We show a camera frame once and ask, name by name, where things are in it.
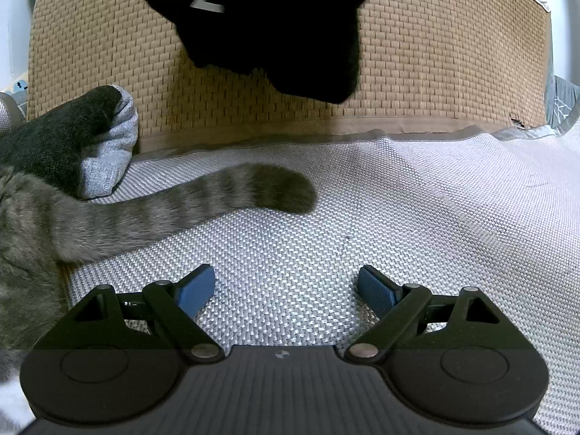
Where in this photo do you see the black printed sweatshirt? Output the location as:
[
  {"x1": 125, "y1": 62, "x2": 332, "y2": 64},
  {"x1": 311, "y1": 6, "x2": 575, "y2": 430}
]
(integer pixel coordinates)
[{"x1": 145, "y1": 0, "x2": 366, "y2": 104}]

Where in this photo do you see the grey tabby cat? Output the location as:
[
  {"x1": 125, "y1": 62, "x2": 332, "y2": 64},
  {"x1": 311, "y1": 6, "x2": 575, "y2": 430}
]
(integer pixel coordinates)
[{"x1": 1, "y1": 163, "x2": 318, "y2": 381}]

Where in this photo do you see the black grey folded garment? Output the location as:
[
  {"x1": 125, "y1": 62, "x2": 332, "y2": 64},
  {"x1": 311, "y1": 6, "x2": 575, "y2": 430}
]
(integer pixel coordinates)
[{"x1": 1, "y1": 84, "x2": 138, "y2": 199}]

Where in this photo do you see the cluttered side desk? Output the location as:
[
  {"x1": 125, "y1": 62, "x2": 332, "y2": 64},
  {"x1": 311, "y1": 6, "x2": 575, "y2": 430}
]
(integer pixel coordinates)
[{"x1": 0, "y1": 79, "x2": 29, "y2": 137}]

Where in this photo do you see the grey patterned bed sheet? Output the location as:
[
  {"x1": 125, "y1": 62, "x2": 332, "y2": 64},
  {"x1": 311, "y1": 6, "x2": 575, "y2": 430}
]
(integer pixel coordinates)
[{"x1": 544, "y1": 75, "x2": 580, "y2": 136}]

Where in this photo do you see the woven tan upright mattress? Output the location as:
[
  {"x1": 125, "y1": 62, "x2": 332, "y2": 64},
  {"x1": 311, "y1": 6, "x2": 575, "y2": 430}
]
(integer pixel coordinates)
[{"x1": 29, "y1": 0, "x2": 551, "y2": 152}]

